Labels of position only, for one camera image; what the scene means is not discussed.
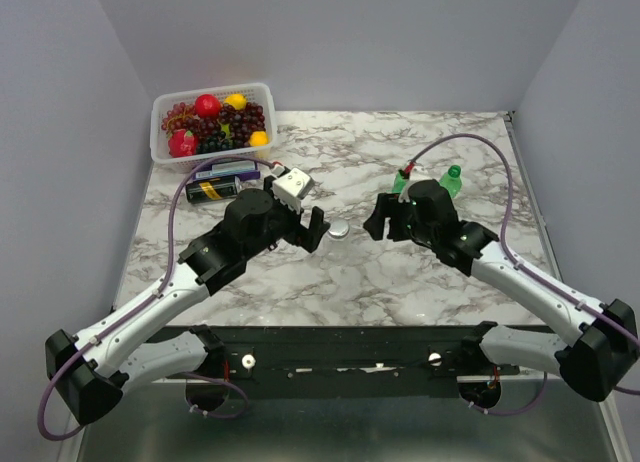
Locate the black drink can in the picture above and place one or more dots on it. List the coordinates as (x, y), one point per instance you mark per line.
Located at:
(210, 190)

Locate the yellow lemon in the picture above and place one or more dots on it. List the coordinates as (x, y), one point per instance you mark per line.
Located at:
(237, 100)
(258, 139)

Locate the purple flat box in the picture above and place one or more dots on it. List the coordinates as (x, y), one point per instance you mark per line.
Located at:
(244, 170)

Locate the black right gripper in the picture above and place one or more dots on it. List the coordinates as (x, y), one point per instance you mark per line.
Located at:
(387, 205)

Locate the red grape bunch left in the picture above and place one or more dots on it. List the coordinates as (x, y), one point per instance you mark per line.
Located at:
(179, 117)

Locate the clear glass jar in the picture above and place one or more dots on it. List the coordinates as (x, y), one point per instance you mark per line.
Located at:
(338, 240)

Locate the dark red grape bunch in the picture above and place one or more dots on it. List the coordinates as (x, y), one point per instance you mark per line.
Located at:
(237, 124)

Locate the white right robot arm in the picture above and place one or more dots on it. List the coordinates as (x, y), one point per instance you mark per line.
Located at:
(591, 346)

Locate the white plastic basket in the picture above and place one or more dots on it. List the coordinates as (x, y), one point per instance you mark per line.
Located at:
(255, 92)

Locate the yellow lemon front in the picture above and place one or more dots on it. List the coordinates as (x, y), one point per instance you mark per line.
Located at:
(258, 139)

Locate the red apple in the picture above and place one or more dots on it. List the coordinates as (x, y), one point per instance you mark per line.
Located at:
(207, 106)

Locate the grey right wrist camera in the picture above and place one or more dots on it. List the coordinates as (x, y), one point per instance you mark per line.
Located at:
(404, 194)

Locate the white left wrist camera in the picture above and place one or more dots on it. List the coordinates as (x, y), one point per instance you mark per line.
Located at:
(291, 187)

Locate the pink dragon fruit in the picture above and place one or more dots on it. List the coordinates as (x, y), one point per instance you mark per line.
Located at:
(183, 143)

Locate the green bottle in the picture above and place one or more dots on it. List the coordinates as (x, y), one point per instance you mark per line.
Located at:
(402, 177)
(451, 180)

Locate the black base frame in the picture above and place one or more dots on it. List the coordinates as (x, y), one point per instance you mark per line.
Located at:
(288, 362)

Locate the black grape bunch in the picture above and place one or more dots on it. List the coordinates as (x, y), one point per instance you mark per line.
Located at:
(214, 142)

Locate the yellow lemon back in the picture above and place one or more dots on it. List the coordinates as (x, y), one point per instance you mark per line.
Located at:
(237, 100)

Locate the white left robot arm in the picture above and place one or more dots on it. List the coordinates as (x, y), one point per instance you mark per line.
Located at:
(93, 369)

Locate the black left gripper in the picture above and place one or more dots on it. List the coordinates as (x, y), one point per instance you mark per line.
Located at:
(301, 235)

